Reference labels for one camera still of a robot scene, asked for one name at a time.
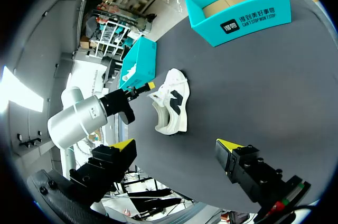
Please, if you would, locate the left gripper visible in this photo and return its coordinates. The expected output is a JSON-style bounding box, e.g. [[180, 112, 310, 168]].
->
[[99, 81, 156, 125]]

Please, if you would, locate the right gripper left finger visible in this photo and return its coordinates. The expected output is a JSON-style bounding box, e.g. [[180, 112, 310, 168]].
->
[[69, 138, 138, 204]]

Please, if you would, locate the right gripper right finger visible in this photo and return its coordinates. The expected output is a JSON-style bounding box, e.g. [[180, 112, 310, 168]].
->
[[214, 138, 287, 204]]

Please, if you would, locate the teal shoebox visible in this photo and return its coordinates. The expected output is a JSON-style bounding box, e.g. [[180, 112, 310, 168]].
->
[[184, 0, 292, 48], [118, 36, 157, 90]]

